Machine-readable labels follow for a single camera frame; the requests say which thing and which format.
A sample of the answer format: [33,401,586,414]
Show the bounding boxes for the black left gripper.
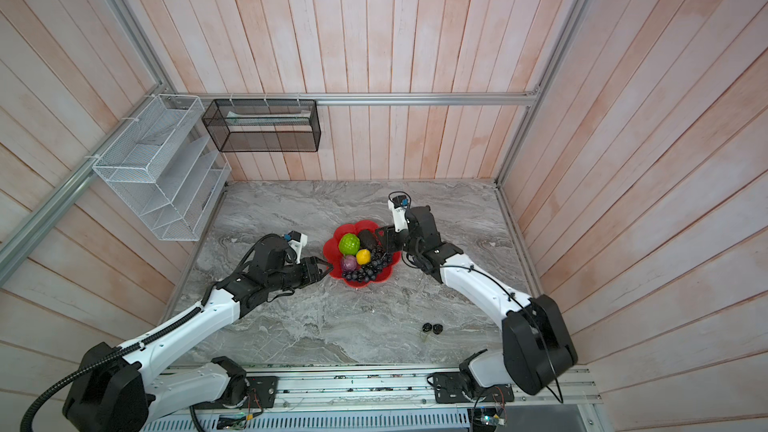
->
[267,255,335,292]

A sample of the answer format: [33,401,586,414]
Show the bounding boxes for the red flower-shaped fruit bowl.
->
[323,220,401,288]

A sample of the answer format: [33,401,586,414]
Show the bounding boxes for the purple fake fig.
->
[340,255,359,274]

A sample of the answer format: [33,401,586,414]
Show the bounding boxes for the black fake grape bunch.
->
[342,250,393,285]

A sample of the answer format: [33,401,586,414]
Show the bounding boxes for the green bumpy fake fruit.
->
[338,233,361,256]

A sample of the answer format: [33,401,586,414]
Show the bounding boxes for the dark speckled avocado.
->
[357,229,380,254]

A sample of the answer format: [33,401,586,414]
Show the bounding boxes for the yellow fake lemon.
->
[355,249,372,266]

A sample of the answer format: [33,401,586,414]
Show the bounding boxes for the two black cherries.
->
[421,323,444,342]

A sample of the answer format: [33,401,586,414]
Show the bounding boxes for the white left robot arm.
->
[19,232,333,431]

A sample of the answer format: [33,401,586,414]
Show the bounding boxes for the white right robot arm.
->
[377,193,578,401]

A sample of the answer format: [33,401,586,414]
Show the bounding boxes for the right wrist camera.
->
[388,191,411,233]

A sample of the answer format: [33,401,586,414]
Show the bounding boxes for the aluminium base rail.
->
[145,365,613,431]

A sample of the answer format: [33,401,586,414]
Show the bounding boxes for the black wire mesh basket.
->
[202,98,322,153]

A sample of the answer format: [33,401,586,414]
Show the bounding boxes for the white wire mesh shelf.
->
[93,94,231,242]

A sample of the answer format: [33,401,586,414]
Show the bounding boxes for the horizontal aluminium wall rail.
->
[169,92,538,107]

